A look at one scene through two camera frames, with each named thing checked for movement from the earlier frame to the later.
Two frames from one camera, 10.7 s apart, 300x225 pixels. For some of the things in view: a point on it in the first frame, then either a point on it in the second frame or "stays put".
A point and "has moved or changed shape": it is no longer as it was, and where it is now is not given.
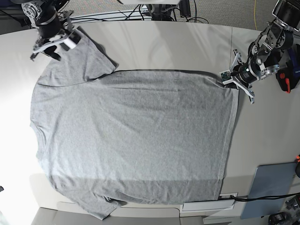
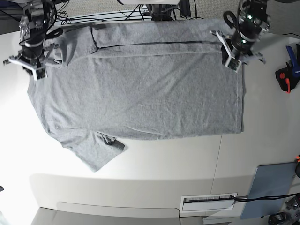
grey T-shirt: (108, 138) has moved or changed shape
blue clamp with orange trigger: (288, 77) stays put
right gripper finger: (238, 57) -> (224, 41)
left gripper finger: (35, 52) -> (17, 59)
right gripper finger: (251, 94) -> (258, 56)
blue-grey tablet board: (270, 180) stays put
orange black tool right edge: (297, 165) stays put
